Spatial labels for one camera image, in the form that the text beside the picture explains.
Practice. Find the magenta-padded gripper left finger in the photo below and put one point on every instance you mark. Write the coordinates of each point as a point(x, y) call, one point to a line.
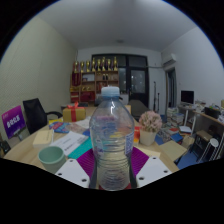
point(73, 171)

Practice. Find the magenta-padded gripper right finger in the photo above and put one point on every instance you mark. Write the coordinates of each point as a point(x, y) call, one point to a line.
point(151, 170)

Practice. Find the clear plastic water bottle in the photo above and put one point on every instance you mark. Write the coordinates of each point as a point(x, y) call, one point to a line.
point(111, 143)

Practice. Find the pale yellow notepad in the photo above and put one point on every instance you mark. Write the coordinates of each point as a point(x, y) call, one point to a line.
point(152, 152)

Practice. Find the pale green cup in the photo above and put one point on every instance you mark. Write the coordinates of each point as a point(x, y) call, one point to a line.
point(51, 160)

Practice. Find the wooden stool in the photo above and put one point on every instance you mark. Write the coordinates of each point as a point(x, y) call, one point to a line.
point(173, 150)

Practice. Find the white printed booklet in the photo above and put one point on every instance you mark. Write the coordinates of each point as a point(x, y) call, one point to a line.
point(68, 141)

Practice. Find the beige book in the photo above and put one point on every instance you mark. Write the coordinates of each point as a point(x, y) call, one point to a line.
point(43, 137)

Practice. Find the colourful magazine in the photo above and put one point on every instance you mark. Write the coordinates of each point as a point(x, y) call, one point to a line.
point(65, 126)

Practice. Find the pink flowers in white pot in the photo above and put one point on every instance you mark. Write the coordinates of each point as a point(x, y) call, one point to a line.
point(150, 123)

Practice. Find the yellow gift box red ribbon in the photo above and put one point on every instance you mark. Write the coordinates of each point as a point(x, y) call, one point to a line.
point(74, 114)

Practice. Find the stack of books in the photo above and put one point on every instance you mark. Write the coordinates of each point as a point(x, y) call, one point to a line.
point(175, 116)

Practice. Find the grey upholstered chair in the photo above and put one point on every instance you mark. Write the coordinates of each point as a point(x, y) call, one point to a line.
point(137, 108)

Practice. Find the white round stool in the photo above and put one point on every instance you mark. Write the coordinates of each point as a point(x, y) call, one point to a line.
point(211, 145)

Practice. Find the black office chair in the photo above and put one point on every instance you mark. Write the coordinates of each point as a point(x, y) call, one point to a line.
point(35, 113)

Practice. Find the black tripod stand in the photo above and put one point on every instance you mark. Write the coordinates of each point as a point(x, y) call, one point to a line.
point(155, 96)

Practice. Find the purple sign board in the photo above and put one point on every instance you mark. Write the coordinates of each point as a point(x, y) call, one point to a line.
point(13, 121)

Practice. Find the wooden side desk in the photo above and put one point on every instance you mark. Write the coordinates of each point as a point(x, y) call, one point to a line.
point(210, 115)

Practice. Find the black computer monitor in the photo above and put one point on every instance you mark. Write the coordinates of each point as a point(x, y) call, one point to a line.
point(187, 97)

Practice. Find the wooden shelf unit with trophies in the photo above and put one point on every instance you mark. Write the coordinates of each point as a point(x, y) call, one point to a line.
point(93, 83)

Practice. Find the dark glass door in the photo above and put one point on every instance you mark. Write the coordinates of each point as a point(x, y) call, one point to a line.
point(138, 80)

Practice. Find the white wall air conditioner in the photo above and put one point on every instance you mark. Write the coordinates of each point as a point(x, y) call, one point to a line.
point(169, 61)

